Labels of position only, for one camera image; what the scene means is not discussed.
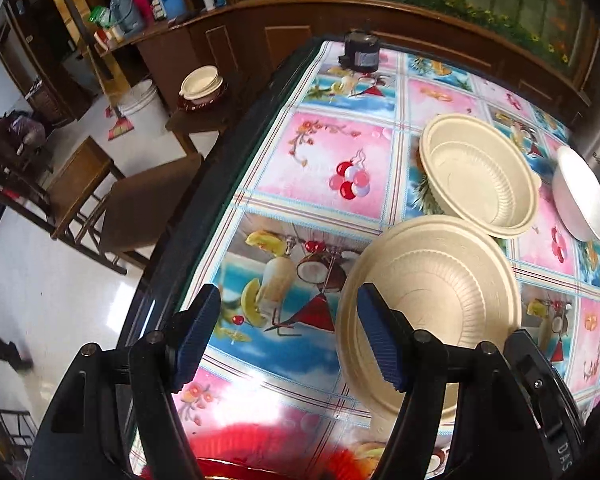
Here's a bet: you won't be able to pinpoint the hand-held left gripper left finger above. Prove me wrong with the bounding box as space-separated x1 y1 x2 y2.
25 284 222 480

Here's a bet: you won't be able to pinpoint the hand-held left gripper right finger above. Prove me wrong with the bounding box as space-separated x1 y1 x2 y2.
356 284 543 480

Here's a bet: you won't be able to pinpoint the cream plastic bowl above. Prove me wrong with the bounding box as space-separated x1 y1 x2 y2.
419 114 542 239
335 215 523 423

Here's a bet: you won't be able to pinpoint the large red plastic plate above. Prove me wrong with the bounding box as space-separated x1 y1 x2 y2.
140 422 398 480

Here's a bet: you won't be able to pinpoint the white bowl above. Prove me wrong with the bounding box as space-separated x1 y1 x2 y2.
551 146 600 244

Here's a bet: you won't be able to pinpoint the stacked bowls on stool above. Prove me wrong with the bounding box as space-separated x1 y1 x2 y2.
179 66 224 106

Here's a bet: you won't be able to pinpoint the brown seat wooden chair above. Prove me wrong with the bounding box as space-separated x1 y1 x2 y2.
97 152 203 275

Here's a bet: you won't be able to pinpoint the fruit print tablecloth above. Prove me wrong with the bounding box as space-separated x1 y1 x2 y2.
130 40 600 480

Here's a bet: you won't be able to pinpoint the small wooden side table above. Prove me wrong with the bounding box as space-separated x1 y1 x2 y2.
165 102 241 157

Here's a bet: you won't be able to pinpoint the red hand broom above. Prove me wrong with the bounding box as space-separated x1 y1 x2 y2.
107 105 131 142

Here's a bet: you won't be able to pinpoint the white plastic bucket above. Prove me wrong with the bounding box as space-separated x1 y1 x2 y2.
116 80 161 136

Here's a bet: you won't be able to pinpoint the dark red bowl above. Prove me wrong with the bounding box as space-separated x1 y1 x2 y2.
177 82 229 111

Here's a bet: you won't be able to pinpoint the dark bag pile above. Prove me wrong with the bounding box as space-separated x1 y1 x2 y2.
0 112 48 171

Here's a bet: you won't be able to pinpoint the wicker basket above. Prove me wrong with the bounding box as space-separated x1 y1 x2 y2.
27 80 76 126

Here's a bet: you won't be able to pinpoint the small black device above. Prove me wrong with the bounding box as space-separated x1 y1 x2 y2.
337 32 381 69

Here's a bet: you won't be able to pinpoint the wooden partition cabinet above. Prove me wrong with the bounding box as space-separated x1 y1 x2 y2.
92 0 593 126

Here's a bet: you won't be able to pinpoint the pale blue water jug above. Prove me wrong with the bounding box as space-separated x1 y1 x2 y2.
109 0 146 36

